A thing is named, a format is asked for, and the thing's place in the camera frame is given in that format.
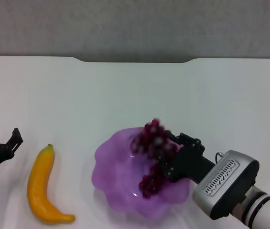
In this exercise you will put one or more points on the yellow plastic banana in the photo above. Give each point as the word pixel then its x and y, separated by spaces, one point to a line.
pixel 38 181

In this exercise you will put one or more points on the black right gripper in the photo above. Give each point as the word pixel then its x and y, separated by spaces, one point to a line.
pixel 189 167

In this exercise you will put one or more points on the dark red grape bunch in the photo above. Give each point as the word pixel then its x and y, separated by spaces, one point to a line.
pixel 154 140

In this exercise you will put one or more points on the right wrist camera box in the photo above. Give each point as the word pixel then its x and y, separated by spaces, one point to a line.
pixel 220 181

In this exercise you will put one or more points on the purple wavy plastic bowl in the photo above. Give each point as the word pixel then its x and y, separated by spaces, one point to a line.
pixel 115 171

